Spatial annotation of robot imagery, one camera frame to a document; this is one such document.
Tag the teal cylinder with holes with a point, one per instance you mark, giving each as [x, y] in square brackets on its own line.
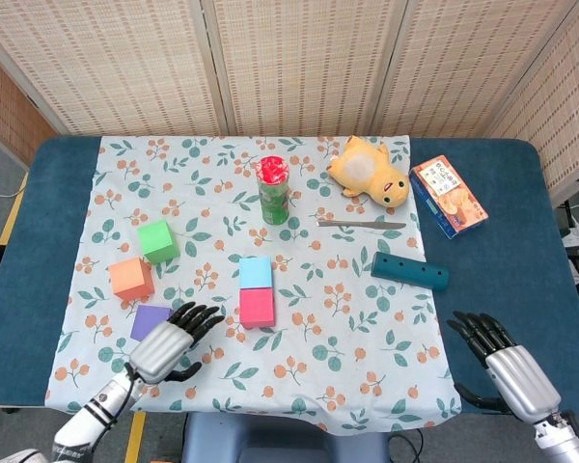
[407, 271]

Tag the light blue foam cube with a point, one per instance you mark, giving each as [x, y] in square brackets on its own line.
[256, 272]

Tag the green foam cube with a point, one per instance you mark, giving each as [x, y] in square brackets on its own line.
[158, 241]

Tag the purple foam cube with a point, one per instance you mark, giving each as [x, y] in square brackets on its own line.
[147, 322]

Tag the red foam cube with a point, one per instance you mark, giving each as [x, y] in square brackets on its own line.
[256, 308]

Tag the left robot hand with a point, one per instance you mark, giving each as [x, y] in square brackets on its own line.
[161, 349]

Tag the metal table knife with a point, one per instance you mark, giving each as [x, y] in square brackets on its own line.
[362, 225]

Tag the floral print tablecloth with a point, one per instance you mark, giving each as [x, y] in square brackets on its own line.
[318, 347]

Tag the blue cracker box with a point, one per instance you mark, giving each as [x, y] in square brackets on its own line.
[451, 198]

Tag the orange foam cube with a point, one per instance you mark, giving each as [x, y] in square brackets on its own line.
[131, 280]

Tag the yellow plush toy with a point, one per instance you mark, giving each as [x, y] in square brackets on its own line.
[366, 176]

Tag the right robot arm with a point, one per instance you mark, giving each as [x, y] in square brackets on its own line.
[562, 441]

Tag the woven folding screen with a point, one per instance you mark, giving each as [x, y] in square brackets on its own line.
[294, 62]

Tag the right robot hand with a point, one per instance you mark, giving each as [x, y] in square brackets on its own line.
[516, 371]

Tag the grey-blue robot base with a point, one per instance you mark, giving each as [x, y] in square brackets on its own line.
[280, 441]

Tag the green chips can red lid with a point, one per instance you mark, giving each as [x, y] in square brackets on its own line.
[272, 198]

